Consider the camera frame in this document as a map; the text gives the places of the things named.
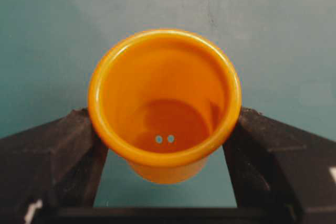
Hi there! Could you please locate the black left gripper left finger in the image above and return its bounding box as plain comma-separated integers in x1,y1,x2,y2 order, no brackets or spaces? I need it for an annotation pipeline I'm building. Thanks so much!
1,109,107,223

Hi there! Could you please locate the orange plastic cup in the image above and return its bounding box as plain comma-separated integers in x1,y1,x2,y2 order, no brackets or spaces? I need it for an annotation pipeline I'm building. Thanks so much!
88,29,242,184

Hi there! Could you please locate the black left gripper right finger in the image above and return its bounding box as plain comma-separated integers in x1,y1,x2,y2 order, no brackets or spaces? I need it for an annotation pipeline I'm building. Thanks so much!
223,108,335,223

